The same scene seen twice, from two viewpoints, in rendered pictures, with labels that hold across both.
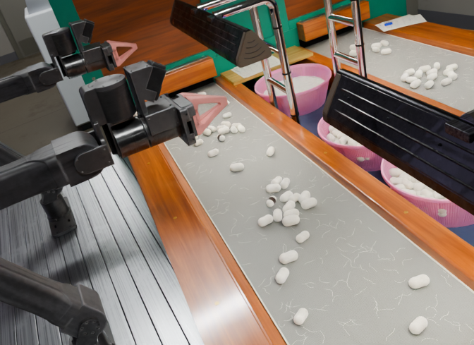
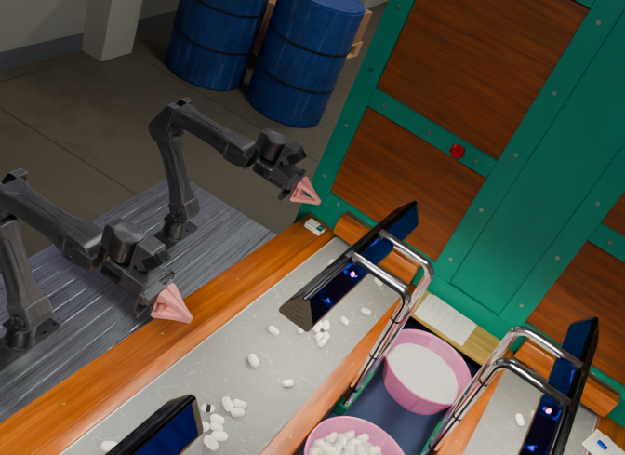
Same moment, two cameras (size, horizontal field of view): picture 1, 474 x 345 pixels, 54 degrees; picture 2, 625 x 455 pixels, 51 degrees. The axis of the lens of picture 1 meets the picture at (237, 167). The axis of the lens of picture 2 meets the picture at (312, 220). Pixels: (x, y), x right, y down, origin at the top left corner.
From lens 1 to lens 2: 0.87 m
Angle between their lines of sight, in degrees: 27
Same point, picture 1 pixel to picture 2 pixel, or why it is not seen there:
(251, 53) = (293, 314)
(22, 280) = (11, 261)
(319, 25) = (541, 361)
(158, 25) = (410, 196)
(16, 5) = not seen: outside the picture
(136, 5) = (407, 166)
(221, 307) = (59, 408)
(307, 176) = (257, 431)
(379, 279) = not seen: outside the picture
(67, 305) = (18, 299)
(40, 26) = not seen: hidden behind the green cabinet
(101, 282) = (99, 306)
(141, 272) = (116, 332)
